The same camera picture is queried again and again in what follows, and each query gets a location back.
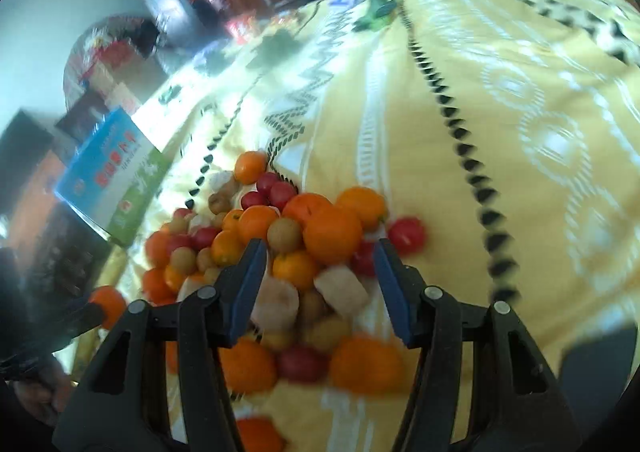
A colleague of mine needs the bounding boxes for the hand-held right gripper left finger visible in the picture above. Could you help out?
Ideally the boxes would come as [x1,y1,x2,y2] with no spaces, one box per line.
[52,238,269,452]

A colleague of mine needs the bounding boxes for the white peeled root chunk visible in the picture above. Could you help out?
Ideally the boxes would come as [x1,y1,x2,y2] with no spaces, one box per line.
[250,277,301,333]
[312,264,372,317]

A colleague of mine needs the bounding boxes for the red snack box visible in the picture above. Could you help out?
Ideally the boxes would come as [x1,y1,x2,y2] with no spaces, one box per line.
[225,12,259,46]

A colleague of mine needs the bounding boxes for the yellow patterned blanket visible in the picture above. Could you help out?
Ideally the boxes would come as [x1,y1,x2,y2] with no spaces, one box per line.
[65,0,640,452]

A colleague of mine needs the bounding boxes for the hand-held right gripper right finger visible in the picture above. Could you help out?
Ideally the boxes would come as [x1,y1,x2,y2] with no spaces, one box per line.
[372,238,583,452]

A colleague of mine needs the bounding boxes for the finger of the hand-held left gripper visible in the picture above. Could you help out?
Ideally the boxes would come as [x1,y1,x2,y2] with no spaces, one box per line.
[0,299,103,373]

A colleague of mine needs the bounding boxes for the pile of oranges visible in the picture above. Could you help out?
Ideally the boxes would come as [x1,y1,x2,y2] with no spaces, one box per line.
[142,151,407,452]

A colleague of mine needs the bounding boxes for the small orange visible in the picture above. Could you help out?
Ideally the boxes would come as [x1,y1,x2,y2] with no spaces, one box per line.
[87,286,129,331]

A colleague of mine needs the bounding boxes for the clear bag of gift boxes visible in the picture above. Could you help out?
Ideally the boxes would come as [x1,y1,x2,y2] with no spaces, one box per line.
[62,14,162,104]

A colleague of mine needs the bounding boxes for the person's left hand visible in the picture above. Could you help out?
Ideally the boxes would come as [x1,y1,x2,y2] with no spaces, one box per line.
[11,363,77,428]

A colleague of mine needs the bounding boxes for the blue and green carton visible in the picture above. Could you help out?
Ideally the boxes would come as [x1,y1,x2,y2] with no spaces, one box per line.
[54,107,174,248]

